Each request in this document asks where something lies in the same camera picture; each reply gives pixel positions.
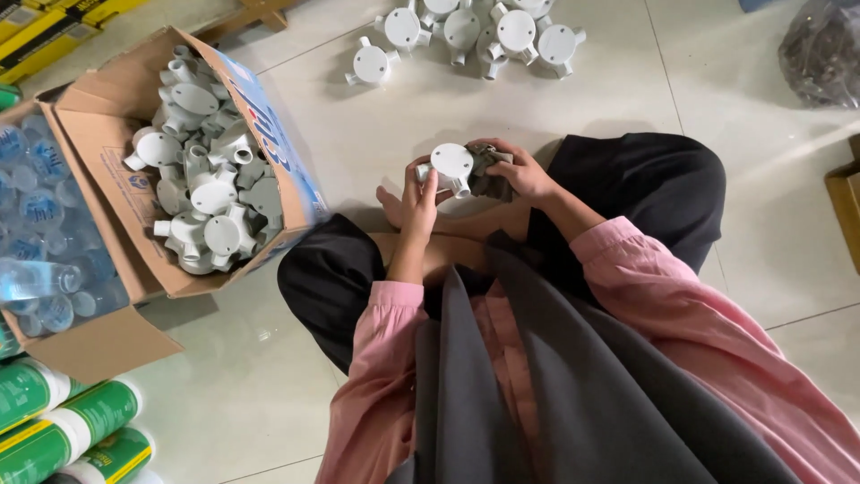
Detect person's right hand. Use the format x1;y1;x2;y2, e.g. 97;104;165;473
468;138;560;203

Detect person's left hand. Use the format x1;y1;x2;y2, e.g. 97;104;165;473
400;156;454;247

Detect grey cleaning cloth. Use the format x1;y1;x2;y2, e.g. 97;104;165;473
466;143;516;203

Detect white round junction box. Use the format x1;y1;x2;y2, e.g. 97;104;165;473
415;143;475;200

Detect person's bare foot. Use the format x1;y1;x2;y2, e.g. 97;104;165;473
375;185;406;231

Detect person's black trousers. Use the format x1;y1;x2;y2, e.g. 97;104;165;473
277;132;728;376

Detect blue printed cardboard box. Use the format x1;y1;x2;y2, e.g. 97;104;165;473
54;26;331;301

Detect group of white junction boxes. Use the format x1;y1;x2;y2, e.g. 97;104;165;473
344;0;587;87

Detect pile of grey-white conduit fittings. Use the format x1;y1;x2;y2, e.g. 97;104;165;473
124;44;286;276

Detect person's grey scarf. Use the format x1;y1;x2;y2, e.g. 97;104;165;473
384;230;800;484

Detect person's pink blouse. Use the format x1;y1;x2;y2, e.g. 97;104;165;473
314;216;860;484

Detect wooden pallet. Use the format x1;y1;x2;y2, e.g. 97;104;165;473
193;0;300;43

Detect black plastic bag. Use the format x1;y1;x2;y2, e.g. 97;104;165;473
778;0;860;110

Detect plain brown cardboard box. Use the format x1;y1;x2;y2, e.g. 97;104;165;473
824;133;860;277

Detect brown carton of bottles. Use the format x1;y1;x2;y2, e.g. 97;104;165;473
0;99;184;385

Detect pack of clear water bottles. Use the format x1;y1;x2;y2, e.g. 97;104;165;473
0;113;130;338

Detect green white spray can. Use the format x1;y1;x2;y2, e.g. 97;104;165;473
0;378;144;484
0;357;92;436
39;425;157;484

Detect stack of yellow black boxes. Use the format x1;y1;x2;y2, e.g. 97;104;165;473
0;0;150;86

